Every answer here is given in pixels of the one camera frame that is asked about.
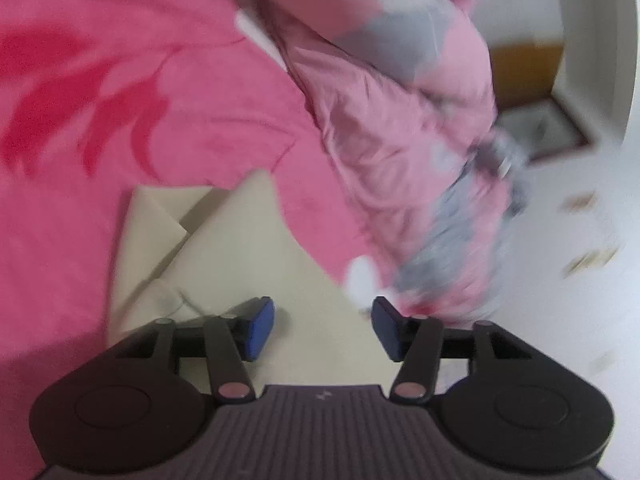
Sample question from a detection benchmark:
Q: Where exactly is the dark brown door frame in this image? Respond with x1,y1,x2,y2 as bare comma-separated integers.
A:
495,99,588,163

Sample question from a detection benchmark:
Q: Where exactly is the pink floral bed blanket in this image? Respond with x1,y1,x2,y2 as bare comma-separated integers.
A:
0,0,386,480

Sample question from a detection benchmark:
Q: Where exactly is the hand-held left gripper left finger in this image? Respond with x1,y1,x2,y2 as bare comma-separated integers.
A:
115,296,277,405

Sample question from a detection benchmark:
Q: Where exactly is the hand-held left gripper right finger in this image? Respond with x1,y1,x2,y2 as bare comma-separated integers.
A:
371,296,533,405

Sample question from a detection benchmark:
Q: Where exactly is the beige zip jacket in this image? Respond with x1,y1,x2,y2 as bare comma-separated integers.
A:
105,170,401,391

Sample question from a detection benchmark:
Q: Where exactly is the wooden door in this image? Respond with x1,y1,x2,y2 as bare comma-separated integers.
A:
490,45,566,108

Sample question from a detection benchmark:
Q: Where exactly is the pink grey blue quilt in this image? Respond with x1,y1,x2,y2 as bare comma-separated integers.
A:
210,0,531,331

